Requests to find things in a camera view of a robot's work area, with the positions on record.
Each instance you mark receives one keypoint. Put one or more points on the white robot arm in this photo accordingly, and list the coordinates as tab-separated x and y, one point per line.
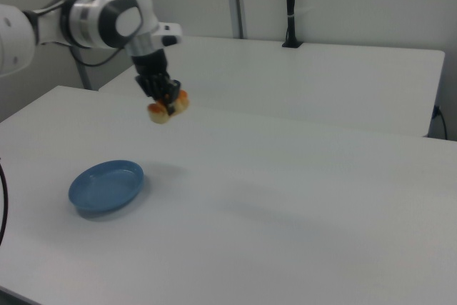
107	15

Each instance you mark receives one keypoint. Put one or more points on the blue round plate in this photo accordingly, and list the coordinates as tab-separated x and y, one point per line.
105	185

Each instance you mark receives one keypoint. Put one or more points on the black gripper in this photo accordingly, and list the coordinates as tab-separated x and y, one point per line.
150	65

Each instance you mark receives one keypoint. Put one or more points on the white side table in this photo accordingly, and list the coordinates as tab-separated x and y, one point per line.
285	80

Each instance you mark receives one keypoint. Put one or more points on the black pole with clamp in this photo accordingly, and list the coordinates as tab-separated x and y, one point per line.
291	5

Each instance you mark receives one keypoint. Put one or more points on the orange glazed bread roll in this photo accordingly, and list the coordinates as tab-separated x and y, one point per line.
159	115

